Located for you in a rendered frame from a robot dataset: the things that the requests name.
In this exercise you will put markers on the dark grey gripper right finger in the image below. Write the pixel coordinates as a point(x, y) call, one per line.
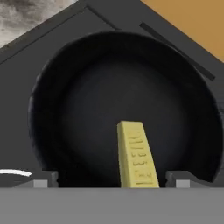
point(180, 179)

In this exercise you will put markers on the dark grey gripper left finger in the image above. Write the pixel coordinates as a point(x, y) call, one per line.
point(43, 180)

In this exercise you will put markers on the yellow butter stick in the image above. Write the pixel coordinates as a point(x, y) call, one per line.
point(136, 157)

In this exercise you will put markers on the black frying pan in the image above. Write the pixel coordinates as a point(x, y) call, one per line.
point(116, 96)

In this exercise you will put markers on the dark grey hob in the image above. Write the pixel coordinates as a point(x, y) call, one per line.
point(35, 58)

